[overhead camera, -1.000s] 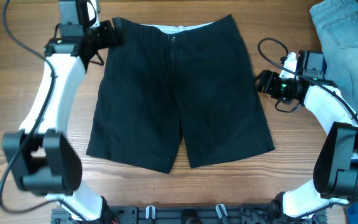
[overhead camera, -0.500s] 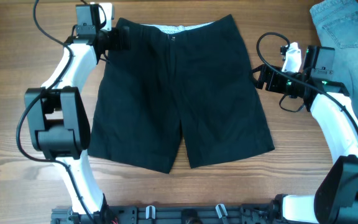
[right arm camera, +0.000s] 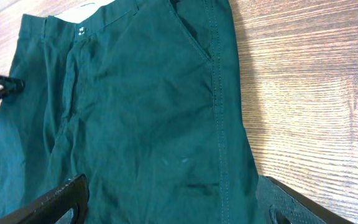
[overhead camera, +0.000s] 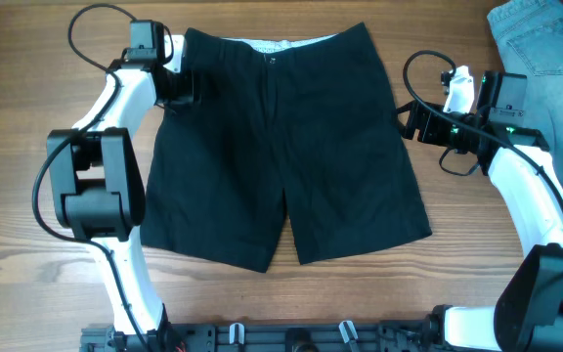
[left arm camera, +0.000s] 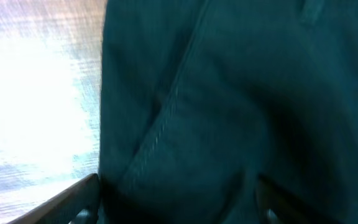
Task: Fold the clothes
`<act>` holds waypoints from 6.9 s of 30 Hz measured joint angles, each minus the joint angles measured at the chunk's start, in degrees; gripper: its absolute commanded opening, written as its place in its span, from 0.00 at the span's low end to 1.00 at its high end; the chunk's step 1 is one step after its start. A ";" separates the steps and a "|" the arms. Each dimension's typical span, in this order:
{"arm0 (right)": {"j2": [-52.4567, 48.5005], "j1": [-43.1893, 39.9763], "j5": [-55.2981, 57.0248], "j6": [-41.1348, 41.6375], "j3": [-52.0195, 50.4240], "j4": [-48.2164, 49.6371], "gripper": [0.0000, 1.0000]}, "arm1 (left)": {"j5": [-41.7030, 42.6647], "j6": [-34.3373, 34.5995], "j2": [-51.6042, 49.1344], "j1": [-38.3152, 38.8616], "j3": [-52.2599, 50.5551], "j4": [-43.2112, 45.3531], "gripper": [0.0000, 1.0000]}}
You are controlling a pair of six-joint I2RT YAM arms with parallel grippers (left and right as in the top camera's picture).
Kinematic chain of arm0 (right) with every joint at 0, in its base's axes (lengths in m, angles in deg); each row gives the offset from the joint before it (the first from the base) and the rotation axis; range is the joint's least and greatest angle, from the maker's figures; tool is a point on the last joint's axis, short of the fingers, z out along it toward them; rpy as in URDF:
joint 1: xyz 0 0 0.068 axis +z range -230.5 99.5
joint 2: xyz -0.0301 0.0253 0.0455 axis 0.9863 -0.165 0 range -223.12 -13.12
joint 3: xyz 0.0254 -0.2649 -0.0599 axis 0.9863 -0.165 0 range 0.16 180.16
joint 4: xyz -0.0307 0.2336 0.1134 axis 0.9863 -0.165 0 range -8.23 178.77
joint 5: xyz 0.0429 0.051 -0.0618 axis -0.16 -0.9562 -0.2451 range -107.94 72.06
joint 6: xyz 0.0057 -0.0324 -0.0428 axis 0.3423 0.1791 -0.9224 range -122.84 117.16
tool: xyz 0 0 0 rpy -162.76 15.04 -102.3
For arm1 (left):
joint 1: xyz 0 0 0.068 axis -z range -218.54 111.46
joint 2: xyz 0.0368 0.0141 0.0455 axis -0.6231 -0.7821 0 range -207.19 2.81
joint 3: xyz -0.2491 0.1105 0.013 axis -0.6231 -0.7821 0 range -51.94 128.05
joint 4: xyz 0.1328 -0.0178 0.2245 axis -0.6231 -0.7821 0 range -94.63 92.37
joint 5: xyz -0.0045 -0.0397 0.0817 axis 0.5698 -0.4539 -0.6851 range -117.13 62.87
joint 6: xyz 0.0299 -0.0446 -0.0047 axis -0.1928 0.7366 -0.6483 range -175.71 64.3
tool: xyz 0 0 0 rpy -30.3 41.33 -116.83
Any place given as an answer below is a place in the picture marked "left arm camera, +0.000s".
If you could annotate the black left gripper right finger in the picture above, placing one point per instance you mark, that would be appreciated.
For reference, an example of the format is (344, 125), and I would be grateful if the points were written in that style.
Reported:
(278, 206)

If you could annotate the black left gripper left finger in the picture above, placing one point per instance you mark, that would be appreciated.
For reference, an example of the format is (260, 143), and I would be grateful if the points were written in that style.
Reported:
(77, 204)

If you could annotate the black shorts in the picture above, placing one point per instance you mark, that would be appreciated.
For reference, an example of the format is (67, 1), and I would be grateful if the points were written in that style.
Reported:
(200, 99)

